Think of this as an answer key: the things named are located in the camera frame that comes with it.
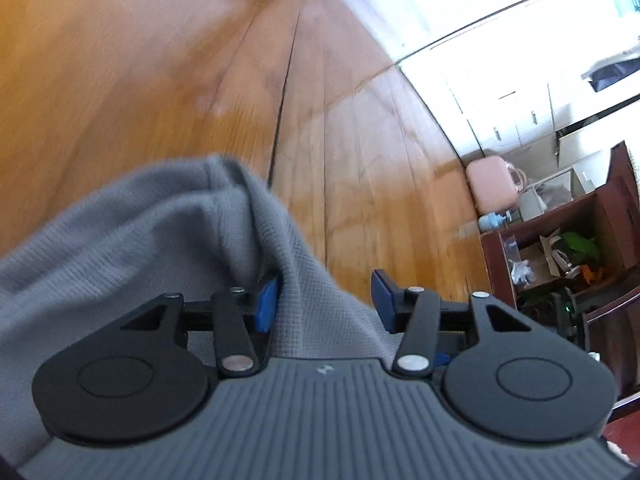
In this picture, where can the dark red wooden desk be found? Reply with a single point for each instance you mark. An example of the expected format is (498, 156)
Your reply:
(615, 200)

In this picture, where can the grey shirt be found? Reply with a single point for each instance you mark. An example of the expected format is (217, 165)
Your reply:
(150, 250)

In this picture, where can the pink bag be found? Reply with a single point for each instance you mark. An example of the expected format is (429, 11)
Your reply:
(490, 185)

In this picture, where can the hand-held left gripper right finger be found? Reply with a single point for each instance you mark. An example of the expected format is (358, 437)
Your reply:
(385, 300)

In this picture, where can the black bag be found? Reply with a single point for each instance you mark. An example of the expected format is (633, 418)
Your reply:
(610, 72)

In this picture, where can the green plastic bag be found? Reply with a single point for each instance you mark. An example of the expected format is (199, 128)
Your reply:
(580, 245)

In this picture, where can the small blue bottle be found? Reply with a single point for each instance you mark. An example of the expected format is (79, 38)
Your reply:
(490, 221)

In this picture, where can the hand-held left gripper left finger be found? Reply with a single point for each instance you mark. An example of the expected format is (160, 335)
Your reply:
(265, 307)

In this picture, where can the white wooden cabinet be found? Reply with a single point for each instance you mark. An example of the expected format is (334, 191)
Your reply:
(500, 75)

